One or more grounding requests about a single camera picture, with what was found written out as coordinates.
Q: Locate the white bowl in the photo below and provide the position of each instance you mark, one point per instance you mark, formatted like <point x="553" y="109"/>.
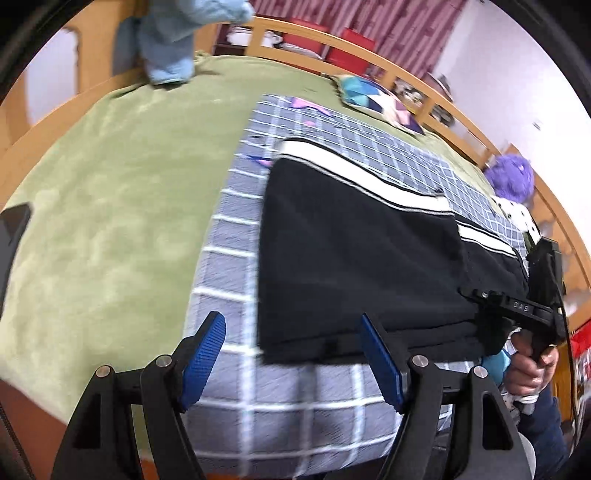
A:
<point x="242" y="36"/>

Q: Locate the dark wooden chair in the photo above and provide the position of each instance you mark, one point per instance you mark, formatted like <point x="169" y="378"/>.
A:
<point x="226" y="44"/>

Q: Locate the purple plush toy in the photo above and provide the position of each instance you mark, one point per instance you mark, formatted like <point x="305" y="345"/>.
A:
<point x="510" y="177"/>

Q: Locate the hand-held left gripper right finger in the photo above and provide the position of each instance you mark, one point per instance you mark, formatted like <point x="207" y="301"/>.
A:
<point x="381" y="360"/>

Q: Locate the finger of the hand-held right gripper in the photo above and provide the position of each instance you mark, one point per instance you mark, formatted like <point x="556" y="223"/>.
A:
<point x="512" y="307"/>

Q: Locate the person's right forearm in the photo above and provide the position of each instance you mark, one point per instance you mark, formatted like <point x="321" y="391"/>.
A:
<point x="547" y="429"/>

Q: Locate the person's right hand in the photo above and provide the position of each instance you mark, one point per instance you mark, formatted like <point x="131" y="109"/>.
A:
<point x="526" y="374"/>

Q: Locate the wooden bed frame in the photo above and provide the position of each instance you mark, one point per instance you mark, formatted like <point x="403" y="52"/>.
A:
<point x="94" y="55"/>

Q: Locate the light blue clothing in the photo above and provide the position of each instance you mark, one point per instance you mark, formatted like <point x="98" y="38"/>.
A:
<point x="175" y="41"/>

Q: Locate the grey checked star blanket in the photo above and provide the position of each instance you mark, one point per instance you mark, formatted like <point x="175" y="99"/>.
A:
<point x="221" y="277"/>

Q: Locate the maroon striped curtain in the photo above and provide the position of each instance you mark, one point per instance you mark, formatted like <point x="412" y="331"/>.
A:
<point x="406" y="27"/>

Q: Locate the geometric patterned pillow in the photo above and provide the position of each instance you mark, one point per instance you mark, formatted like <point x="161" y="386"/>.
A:
<point x="374" y="99"/>

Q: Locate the green bed sheet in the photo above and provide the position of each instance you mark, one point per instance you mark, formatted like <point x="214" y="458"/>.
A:
<point x="115" y="207"/>

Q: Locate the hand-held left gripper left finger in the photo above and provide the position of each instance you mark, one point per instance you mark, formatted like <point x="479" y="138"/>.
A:
<point x="201" y="364"/>

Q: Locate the black pants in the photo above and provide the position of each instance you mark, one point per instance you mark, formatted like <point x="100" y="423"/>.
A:
<point x="346" y="254"/>

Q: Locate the pile of boxes and papers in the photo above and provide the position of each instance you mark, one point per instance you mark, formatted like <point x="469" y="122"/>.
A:
<point x="415" y="94"/>

